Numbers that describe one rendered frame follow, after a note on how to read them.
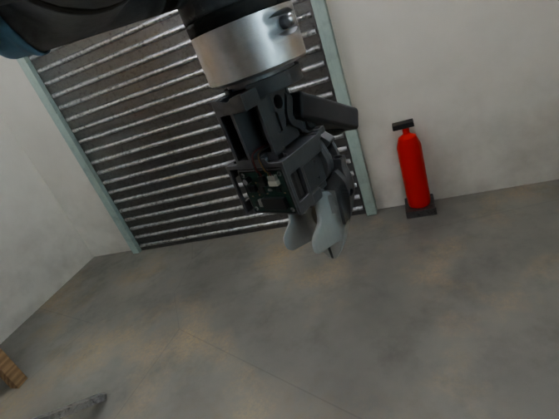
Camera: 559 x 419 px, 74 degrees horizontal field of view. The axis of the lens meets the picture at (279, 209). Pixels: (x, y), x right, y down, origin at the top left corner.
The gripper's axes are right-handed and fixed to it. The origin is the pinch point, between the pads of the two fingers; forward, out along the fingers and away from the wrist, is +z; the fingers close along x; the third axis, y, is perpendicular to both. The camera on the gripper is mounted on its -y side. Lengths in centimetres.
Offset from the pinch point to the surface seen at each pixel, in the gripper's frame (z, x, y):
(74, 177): 26, -312, -85
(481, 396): 108, -8, -58
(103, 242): 90, -324, -80
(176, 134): 17, -207, -126
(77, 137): -3, -284, -94
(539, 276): 109, 2, -125
